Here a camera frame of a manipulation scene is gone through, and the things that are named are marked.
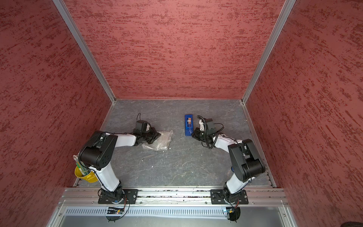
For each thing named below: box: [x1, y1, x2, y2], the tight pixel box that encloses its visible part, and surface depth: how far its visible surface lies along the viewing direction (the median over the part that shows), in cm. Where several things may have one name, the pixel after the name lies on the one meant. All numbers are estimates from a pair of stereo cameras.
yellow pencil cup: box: [74, 165, 99, 184], surface depth 74 cm
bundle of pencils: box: [73, 154, 91, 176], surface depth 76 cm
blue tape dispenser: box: [184, 114, 194, 137], surface depth 101 cm
